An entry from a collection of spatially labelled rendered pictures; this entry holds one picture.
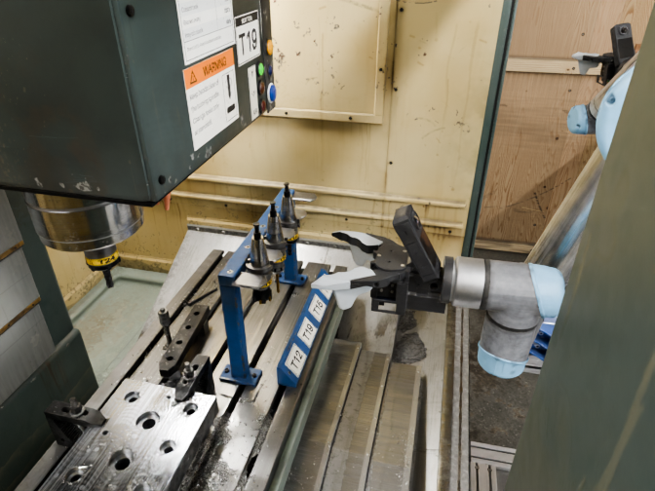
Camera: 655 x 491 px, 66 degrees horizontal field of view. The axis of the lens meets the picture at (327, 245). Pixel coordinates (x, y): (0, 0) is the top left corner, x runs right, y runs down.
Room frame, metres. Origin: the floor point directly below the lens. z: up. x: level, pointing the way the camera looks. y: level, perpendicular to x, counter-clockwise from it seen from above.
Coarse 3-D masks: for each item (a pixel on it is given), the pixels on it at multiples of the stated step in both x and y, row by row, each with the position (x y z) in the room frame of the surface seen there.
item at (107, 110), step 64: (0, 0) 0.56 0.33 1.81; (64, 0) 0.55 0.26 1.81; (128, 0) 0.56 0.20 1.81; (256, 0) 0.91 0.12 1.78; (0, 64) 0.57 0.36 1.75; (64, 64) 0.55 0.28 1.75; (128, 64) 0.54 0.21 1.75; (192, 64) 0.67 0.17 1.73; (0, 128) 0.58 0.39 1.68; (64, 128) 0.56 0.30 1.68; (128, 128) 0.54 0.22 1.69; (64, 192) 0.57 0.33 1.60; (128, 192) 0.54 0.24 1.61
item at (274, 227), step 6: (270, 216) 1.07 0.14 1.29; (276, 216) 1.07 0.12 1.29; (270, 222) 1.06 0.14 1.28; (276, 222) 1.06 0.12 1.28; (270, 228) 1.06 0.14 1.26; (276, 228) 1.06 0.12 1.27; (270, 234) 1.06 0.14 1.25; (276, 234) 1.06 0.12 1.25; (282, 234) 1.07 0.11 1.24; (270, 240) 1.06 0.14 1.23; (276, 240) 1.05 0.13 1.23; (282, 240) 1.06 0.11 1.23
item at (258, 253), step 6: (252, 240) 0.96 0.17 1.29; (258, 240) 0.96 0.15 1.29; (252, 246) 0.96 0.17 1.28; (258, 246) 0.95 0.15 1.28; (264, 246) 0.96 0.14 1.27; (252, 252) 0.95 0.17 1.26; (258, 252) 0.95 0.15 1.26; (264, 252) 0.96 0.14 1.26; (252, 258) 0.95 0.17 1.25; (258, 258) 0.95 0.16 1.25; (264, 258) 0.95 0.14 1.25; (252, 264) 0.95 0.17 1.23; (258, 264) 0.95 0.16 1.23; (264, 264) 0.95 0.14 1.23
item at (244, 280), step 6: (240, 276) 0.93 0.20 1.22; (246, 276) 0.93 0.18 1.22; (252, 276) 0.93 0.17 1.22; (258, 276) 0.93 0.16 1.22; (264, 276) 0.93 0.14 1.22; (234, 282) 0.91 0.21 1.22; (240, 282) 0.91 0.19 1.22; (246, 282) 0.91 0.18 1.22; (252, 282) 0.91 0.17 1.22; (258, 282) 0.91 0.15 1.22; (264, 282) 0.91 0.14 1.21; (252, 288) 0.89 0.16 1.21; (258, 288) 0.89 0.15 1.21
